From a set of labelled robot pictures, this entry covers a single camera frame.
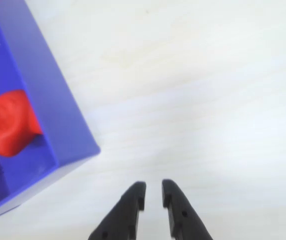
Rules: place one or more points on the blue rectangular plastic box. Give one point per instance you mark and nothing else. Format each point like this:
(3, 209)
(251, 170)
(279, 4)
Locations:
(65, 125)

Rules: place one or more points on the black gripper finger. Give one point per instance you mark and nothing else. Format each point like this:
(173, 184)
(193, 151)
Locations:
(123, 220)
(185, 222)

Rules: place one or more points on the red rubber duck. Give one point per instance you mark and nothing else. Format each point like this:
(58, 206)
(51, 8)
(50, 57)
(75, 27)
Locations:
(5, 125)

